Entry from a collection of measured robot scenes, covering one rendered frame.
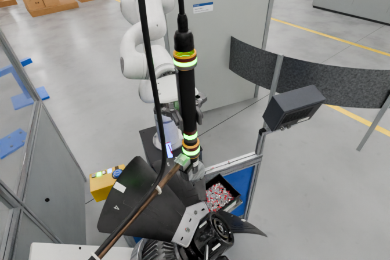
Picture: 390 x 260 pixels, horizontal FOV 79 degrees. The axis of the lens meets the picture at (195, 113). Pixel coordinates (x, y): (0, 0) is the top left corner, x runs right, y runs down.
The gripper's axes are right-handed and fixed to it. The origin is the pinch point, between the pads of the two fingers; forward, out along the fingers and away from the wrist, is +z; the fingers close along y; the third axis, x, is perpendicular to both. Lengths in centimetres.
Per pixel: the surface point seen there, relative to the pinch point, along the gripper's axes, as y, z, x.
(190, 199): 0.1, -4.4, -43.8
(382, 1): -525, -310, -124
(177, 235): 8.3, 8.4, -37.1
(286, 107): -60, -30, -40
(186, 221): 4.8, 5.9, -36.0
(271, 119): -57, -35, -51
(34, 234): 70, -35, -80
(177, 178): 1.7, -14.6, -43.5
